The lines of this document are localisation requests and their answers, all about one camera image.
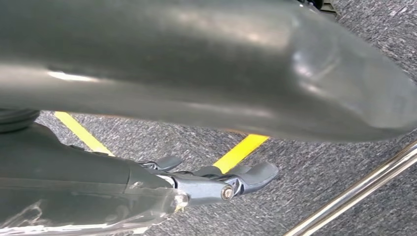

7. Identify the steel workbench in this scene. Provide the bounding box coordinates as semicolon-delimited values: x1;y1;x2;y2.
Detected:
283;140;417;236

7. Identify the yellow floor tape square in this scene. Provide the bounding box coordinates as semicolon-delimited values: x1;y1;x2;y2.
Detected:
54;111;270;175

